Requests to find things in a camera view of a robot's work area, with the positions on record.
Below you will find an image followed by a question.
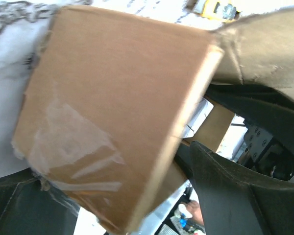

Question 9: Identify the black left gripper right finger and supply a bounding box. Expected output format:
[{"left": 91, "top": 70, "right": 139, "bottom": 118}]
[{"left": 190, "top": 141, "right": 294, "bottom": 235}]

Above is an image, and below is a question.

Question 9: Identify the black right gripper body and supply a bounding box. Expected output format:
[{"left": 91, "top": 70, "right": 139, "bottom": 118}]
[{"left": 237, "top": 125, "right": 294, "bottom": 183}]

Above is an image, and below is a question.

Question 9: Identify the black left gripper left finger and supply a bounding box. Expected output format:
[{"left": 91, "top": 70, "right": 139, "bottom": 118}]
[{"left": 0, "top": 168, "right": 80, "bottom": 235}]

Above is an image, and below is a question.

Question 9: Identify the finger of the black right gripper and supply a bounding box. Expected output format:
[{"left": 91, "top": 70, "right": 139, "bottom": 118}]
[{"left": 206, "top": 84, "right": 294, "bottom": 154}]

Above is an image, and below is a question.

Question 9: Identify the white patterned box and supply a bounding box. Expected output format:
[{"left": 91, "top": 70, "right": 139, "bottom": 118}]
[{"left": 183, "top": 98, "right": 214, "bottom": 138}]

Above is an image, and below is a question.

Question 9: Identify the yellow black utility knife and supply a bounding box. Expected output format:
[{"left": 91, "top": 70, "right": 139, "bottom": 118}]
[{"left": 186, "top": 0, "right": 243, "bottom": 23}]

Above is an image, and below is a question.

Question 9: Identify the brown cardboard express box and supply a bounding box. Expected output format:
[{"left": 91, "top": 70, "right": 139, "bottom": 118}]
[{"left": 13, "top": 6, "right": 294, "bottom": 235}]

